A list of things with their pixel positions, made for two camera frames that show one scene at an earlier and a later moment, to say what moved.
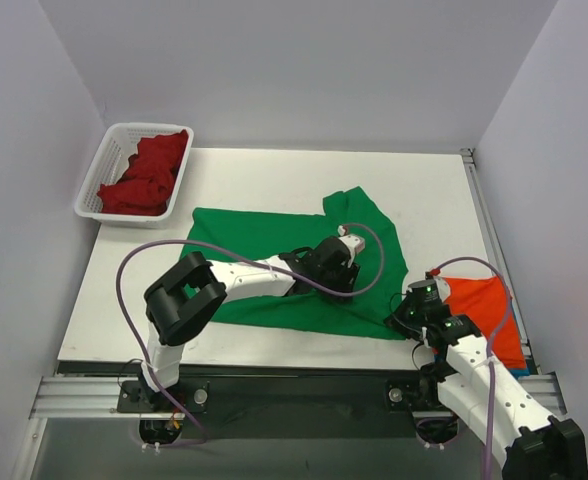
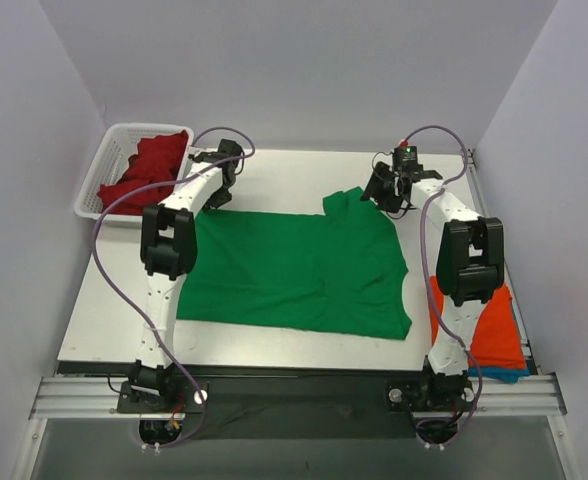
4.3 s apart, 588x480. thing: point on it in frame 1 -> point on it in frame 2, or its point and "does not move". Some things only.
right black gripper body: (398, 318) -> (381, 190)
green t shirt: (220, 235) does not move
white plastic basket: (110, 166) does not move
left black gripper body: (347, 276) -> (219, 197)
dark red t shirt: (146, 186) does not move
